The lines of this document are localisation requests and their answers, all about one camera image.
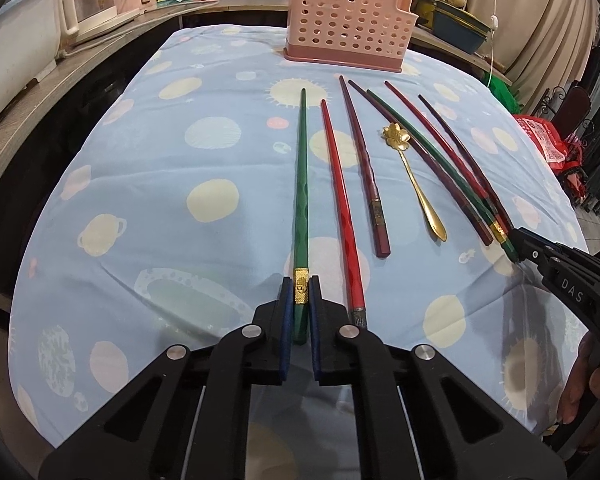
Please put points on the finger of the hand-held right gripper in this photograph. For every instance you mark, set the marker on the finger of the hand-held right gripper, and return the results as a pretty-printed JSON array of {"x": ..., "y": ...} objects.
[{"x": 532, "y": 247}]

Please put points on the green plastic bag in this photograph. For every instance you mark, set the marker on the green plastic bag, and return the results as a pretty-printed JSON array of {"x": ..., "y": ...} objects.
[{"x": 502, "y": 92}]

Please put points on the dark blue bowl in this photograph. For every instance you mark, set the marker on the dark blue bowl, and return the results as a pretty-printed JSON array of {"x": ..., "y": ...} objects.
[{"x": 460, "y": 35}]

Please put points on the green chopstick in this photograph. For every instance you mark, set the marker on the green chopstick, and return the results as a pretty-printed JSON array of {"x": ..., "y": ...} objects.
[
  {"x": 300, "y": 200},
  {"x": 509, "y": 250}
]

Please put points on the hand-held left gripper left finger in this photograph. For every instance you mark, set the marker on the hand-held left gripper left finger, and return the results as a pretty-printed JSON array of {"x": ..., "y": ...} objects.
[{"x": 286, "y": 320}]

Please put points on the beige curtain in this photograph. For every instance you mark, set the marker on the beige curtain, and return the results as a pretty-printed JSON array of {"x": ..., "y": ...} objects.
[{"x": 535, "y": 15}]

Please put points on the yellow bowl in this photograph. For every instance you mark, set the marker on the yellow bowl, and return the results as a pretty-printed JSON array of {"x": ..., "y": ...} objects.
[{"x": 467, "y": 16}]

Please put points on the red shopping bag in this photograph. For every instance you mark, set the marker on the red shopping bag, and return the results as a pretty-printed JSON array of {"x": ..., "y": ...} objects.
[{"x": 545, "y": 142}]

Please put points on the blue snack packet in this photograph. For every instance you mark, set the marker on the blue snack packet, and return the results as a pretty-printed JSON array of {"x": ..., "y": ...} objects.
[{"x": 187, "y": 1}]

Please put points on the red chopstick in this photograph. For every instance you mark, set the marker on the red chopstick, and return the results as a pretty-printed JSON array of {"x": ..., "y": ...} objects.
[
  {"x": 411, "y": 109},
  {"x": 336, "y": 185}
]

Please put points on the white storage bin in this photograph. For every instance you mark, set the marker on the white storage bin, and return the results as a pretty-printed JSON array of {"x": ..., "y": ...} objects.
[{"x": 15, "y": 45}]

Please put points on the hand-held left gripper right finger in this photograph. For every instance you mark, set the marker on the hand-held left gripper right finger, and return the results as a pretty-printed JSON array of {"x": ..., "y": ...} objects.
[{"x": 315, "y": 325}]

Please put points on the gold flower spoon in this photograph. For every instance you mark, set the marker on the gold flower spoon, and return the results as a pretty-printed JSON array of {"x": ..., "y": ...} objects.
[{"x": 437, "y": 227}]

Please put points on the black metal chair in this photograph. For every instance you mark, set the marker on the black metal chair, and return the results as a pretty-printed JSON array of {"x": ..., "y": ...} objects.
[{"x": 570, "y": 107}]

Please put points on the wood grain side counter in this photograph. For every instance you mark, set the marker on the wood grain side counter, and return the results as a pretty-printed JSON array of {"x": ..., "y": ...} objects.
[{"x": 40, "y": 90}]

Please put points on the maroon chopstick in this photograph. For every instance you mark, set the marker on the maroon chopstick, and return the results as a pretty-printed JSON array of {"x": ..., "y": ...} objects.
[
  {"x": 365, "y": 180},
  {"x": 482, "y": 234}
]

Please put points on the white glass kettle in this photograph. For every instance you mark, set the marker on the white glass kettle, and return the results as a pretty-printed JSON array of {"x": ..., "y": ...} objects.
[{"x": 95, "y": 0}]

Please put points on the pink perforated utensil basket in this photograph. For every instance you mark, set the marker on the pink perforated utensil basket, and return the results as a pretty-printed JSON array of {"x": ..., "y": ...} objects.
[{"x": 345, "y": 20}]

